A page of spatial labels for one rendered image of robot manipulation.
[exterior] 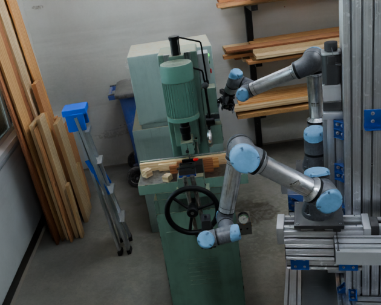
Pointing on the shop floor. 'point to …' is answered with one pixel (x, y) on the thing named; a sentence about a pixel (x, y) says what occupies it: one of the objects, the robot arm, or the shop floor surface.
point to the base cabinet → (200, 265)
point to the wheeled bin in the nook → (133, 178)
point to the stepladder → (98, 172)
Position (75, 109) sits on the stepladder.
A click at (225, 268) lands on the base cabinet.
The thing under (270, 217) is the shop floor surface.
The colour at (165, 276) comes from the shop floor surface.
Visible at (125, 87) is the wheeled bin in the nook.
